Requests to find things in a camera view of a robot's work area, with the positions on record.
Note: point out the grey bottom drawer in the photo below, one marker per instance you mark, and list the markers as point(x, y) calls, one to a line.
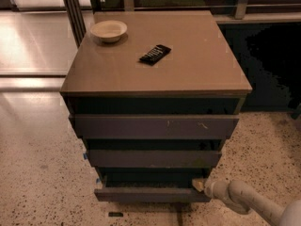
point(131, 194)

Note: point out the black snack packet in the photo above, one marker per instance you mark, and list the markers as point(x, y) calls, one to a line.
point(155, 54)

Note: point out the grey drawer cabinet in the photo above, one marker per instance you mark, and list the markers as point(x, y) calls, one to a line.
point(200, 76)

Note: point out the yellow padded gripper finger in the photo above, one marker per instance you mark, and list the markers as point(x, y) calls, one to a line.
point(199, 184)

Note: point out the grey top drawer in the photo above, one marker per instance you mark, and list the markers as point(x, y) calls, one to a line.
point(153, 126)

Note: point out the dark metal door post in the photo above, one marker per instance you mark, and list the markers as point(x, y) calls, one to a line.
point(76, 20)

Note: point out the grey drawer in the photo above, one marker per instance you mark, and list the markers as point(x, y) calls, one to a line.
point(153, 126)
point(153, 159)
point(131, 194)

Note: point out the white ceramic bowl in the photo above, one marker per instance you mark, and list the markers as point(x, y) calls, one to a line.
point(109, 31)

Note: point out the grey middle drawer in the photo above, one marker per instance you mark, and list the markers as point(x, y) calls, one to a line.
point(153, 159)

